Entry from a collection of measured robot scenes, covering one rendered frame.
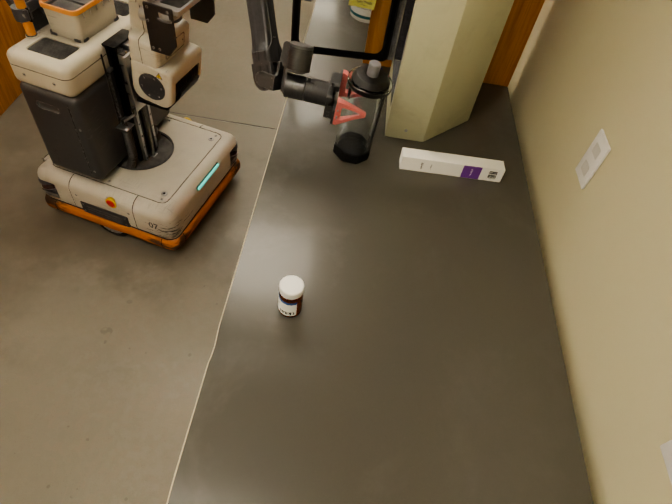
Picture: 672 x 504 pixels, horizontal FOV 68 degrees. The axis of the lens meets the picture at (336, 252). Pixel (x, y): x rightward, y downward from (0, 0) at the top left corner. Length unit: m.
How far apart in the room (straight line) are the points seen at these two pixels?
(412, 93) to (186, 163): 1.25
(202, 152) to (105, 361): 0.98
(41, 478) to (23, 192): 1.36
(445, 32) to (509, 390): 0.81
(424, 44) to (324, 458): 0.94
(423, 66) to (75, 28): 1.25
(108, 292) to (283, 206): 1.23
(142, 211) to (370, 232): 1.23
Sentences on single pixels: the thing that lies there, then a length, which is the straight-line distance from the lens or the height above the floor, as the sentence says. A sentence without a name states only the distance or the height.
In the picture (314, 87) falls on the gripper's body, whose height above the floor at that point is 1.13.
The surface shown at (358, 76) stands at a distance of 1.20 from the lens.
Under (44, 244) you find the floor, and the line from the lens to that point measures 2.52.
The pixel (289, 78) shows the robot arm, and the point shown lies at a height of 1.14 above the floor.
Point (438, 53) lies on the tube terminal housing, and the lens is 1.31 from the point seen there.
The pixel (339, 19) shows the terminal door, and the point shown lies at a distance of 1.61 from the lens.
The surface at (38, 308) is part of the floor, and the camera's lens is 2.31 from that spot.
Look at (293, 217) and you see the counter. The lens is 1.17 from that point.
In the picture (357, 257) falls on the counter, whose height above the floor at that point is 0.94.
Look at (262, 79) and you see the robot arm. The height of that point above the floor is 1.12.
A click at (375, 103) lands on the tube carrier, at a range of 1.21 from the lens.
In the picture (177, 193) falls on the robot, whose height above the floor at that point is 0.28.
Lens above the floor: 1.80
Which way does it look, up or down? 51 degrees down
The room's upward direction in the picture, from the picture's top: 10 degrees clockwise
